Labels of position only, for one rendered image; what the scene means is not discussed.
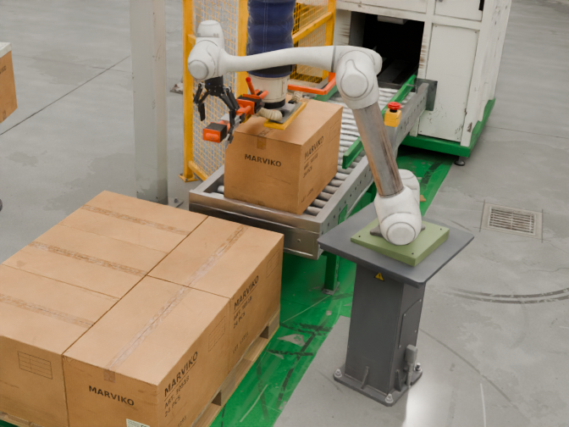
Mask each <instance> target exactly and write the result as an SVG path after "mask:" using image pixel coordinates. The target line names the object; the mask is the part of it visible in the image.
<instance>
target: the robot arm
mask: <svg viewBox="0 0 569 427"><path fill-rule="evenodd" d="M288 64H304V65H308V66H312V67H315V68H319V69H323V70H326V71H328V72H333V73H335V81H336V85H337V88H338V90H339V92H340V95H341V96H342V98H343V100H344V102H345V105H346V106H347V107H348V108H350V109H351V110H352V113H353V116H354V119H355V121H356V126H357V129H358V131H359V134H360V137H361V140H362V145H363V147H364V150H365V153H366V155H367V161H368V163H369V166H370V169H371V171H372V174H373V179H374V182H375V185H376V187H377V190H378V194H377V196H376V197H375V199H374V205H375V208H376V212H377V215H378V222H379V224H378V225H377V226H376V227H375V228H373V229H371V230H370V235H372V236H380V237H383V238H385V240H386V241H388V242H389V243H391V244H393V245H396V246H399V245H409V244H410V243H411V242H413V241H414V240H415V239H416V238H417V236H418V235H419V233H420V232H421V231H423V230H425V229H426V225H424V224H422V220H421V213H420V209H419V201H420V197H419V195H420V189H419V184H418V181H417V178H416V176H415V175H414V174H413V173H412V172H411V171H409V170H405V169H398V166H397V163H396V161H395V155H394V153H393V150H392V146H391V144H390V141H389V136H388V133H387V130H386V127H385V124H384V119H383V116H382V114H381V111H380V107H379V105H378V97H379V90H378V82H377V77H376V75H377V74H378V73H379V72H380V71H381V68H382V58H381V57H380V55H379V54H378V53H376V52H374V51H373V50H370V49H367V48H363V47H352V46H326V47H293V48H286V49H281V50H277V51H272V52H268V53H260V54H256V55H251V56H245V57H238V56H232V55H229V54H227V53H226V52H225V51H224V33H223V31H222V28H221V26H220V24H219V22H217V21H214V20H205V21H202V22H201V23H200V24H199V25H198V28H197V32H196V45H195V46H194V47H193V48H192V50H191V53H190V55H189V58H188V70H189V73H190V74H191V76H192V77H193V78H195V79H197V80H204V81H205V84H204V83H203V82H200V83H199V84H198V89H197V92H196V95H195V97H194V100H193V103H196V104H197V107H198V112H200V118H201V121H203V120H204V119H205V118H206V115H205V106H204V103H203V101H204V100H205V99H206V98H207V96H208V95H209V94H210V95H211V96H215V97H219V98H220V99H222V100H223V101H224V103H225V104H226V105H227V107H228V108H229V109H230V111H229V124H230V126H233V125H234V124H235V117H236V112H235V111H237V110H238V109H239V108H240V106H239V104H238V103H237V101H236V99H235V96H234V94H233V92H232V90H231V86H229V87H224V73H227V72H242V71H250V70H256V69H266V68H272V67H277V66H283V65H288ZM204 87H205V88H206V90H207V92H206V93H205V94H204V95H203V97H202V98H201V99H200V100H198V99H199V97H200V95H201V93H202V89H203V88H204ZM224 91H225V92H224ZM221 94H223V95H221ZM226 94H227V96H226Z"/></svg>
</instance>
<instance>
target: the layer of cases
mask: <svg viewBox="0 0 569 427"><path fill-rule="evenodd" d="M283 247H284V234H280V233H277V232H272V231H269V230H263V229H259V228H256V227H252V226H249V225H243V224H239V223H236V222H232V221H228V220H224V219H218V218H214V217H211V216H209V217H208V216H207V215H204V214H200V213H194V212H191V211H186V210H183V209H179V208H173V207H170V206H166V205H162V204H159V203H155V202H149V201H146V200H141V199H138V198H134V197H128V196H125V195H121V194H118V193H114V192H110V191H103V192H101V193H100V194H98V195H97V196H95V197H94V198H92V199H91V200H90V201H89V202H87V203H86V204H84V205H83V206H82V207H80V208H78V209H77V210H76V211H74V212H73V213H72V214H71V215H69V216H68V217H66V218H65V219H63V220H62V221H60V222H59V223H58V224H57V225H54V226H53V227H52V228H51V229H50V230H48V231H46V232H45V233H44V234H42V235H41V236H39V237H38V238H36V239H35V240H34V241H32V242H31V243H30V244H28V245H27V246H25V247H24V248H22V249H21V250H19V251H18V252H17V253H15V254H14V255H13V256H12V257H10V258H8V259H7V260H6V261H4V262H3V263H1V264H0V411H2V412H5V413H8V414H11V415H13V416H15V417H18V418H21V419H25V420H27V421H30V422H32V423H35V424H39V425H41V426H44V427H190V426H191V425H192V423H193V422H194V421H195V419H196V417H197V416H198V415H199V413H200V412H201V411H202V409H203V408H204V407H205V406H206V404H207V403H208V401H209V400H210V399H211V397H212V396H213V394H214V393H215V391H216V390H217V389H218V388H219V387H220V385H221V384H222V382H223V381H224V379H225V378H226V377H227V375H228V373H229V372H230V371H231V369H232V368H233V367H234V366H235V365H236V363H237V362H238V360H239V359H240V357H241V356H242V355H243V353H244V352H245V351H246V349H247V348H248V347H249V346H250V344H251V343H252V341H253V340H254V338H255V337H256V336H257V334H258V333H259V331H260V330H261V329H262V327H263V326H264V325H265V324H266V322H267V321H268V319H269V318H270V316H271V315H272V314H273V312H274V311H275V309H276V308H277V307H278V305H279V304H280V290H281V275H282V262H283Z"/></svg>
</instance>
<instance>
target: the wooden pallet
mask: <svg viewBox="0 0 569 427"><path fill-rule="evenodd" d="M279 314H280V305H278V307H277V308H276V309H275V311H274V312H273V314H272V315H271V316H270V318H269V319H268V321H267V322H266V324H265V325H264V326H263V327H262V329H261V330H260V331H259V333H258V334H257V336H256V337H255V338H254V340H253V341H252V343H251V344H250V346H249V347H248V348H247V349H246V351H245V352H244V353H243V355H242V356H241V357H240V359H239V360H238V362H237V363H236V365H235V366H234V367H233V368H232V369H231V371H230V372H229V373H228V375H227V377H226V378H225V379H224V381H223V382H222V384H221V385H220V387H219V388H218V389H217V390H216V391H215V393H214V394H213V396H212V397H211V399H210V400H209V401H208V403H207V404H206V406H205V407H204V408H203V409H202V411H201V412H200V413H199V415H198V416H197V417H196V419H195V421H194V422H193V423H192V425H191V426H190V427H209V426H210V425H211V424H212V422H213V421H214V420H215V418H216V417H217V416H218V414H219V412H220V411H221V409H222V408H223V407H224V405H225V403H226V402H227V401H228V400H229V398H230V397H231V395H232V394H233V392H234V391H235V389H236V388H237V386H238V385H239V383H240V382H241V381H242V380H243V378H244V377H245V375H246V374H247V372H248V371H249V369H250V368H251V366H252V365H253V364H254V363H255V361H256V360H257V358H258V357H259V355H260V354H261V352H262V350H263V349H264V348H265V346H266V345H267V344H268V342H269V341H270V340H271V338H272V337H273V335H274V333H275V332H276V331H277V329H278V328H279ZM0 419H1V420H3V421H6V422H9V423H11V424H15V425H18V426H20V427H44V426H41V425H39V424H35V423H32V422H30V421H27V420H25V419H21V418H18V417H15V416H13V415H11V414H8V413H5V412H2V411H0Z"/></svg>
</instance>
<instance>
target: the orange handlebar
mask: <svg viewBox="0 0 569 427"><path fill-rule="evenodd" d="M335 84H336V81H335V77H334V78H333V79H332V80H331V81H330V82H329V83H328V84H327V85H326V86H325V88H324V89H323V90H322V89H317V88H311V87H306V86H297V85H291V84H288V89H289V90H294V91H299V92H309V93H314V94H319V95H323V94H324V95H327V93H328V92H329V91H330V90H331V89H332V88H333V87H334V85H335ZM267 95H268V91H264V92H263V93H262V94H261V95H259V96H260V97H261V99H262V100H263V99H264V98H265V97H266V96H267ZM239 106H240V108H239V109H238V110H237V111H235V112H236V115H239V116H241V115H242V114H243V113H245V116H247V115H248V114H247V113H248V112H249V111H250V110H251V106H247V107H246V108H243V106H242V104H239ZM238 112H239V113H238ZM206 137H207V138H208V139H210V140H217V139H219V136H218V135H214V134H210V133H207V134H206Z"/></svg>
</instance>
